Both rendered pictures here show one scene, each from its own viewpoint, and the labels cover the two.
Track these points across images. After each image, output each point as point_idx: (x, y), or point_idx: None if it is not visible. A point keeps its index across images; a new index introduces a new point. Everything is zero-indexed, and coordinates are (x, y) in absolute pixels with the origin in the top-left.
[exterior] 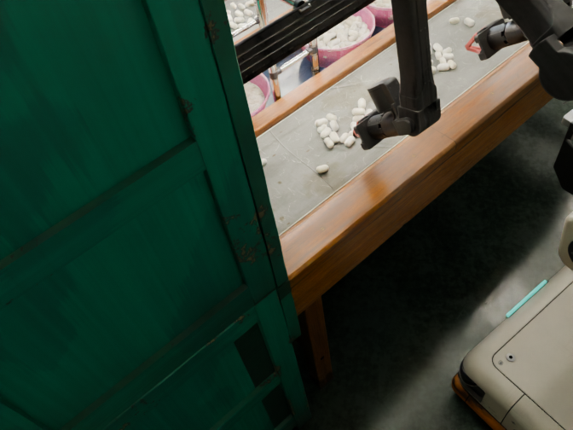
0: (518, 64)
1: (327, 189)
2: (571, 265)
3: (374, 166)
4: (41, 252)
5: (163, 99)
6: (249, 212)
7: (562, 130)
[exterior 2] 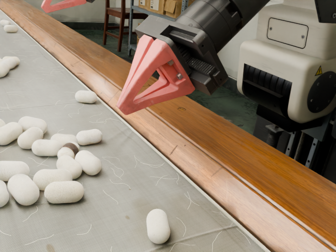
0: (69, 41)
1: (230, 238)
2: (308, 116)
3: (193, 144)
4: None
5: None
6: None
7: None
